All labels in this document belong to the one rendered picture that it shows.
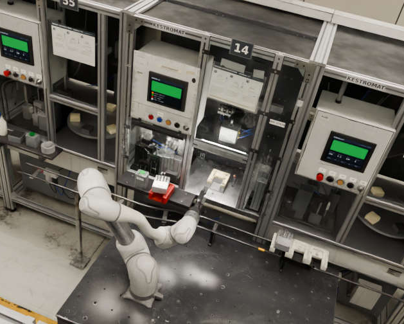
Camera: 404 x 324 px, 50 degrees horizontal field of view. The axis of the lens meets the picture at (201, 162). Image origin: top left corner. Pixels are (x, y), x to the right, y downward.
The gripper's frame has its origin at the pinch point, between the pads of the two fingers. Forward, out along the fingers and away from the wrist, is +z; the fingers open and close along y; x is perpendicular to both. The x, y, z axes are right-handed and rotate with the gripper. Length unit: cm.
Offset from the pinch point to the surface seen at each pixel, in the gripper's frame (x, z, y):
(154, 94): 46, 18, 47
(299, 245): -66, 10, -23
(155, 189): 33.4, 3.4, -12.4
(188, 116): 23.6, 20.3, 38.2
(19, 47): 141, 18, 51
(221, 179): -1.9, 40.1, -16.4
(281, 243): -55, 2, -19
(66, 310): 48, -80, -45
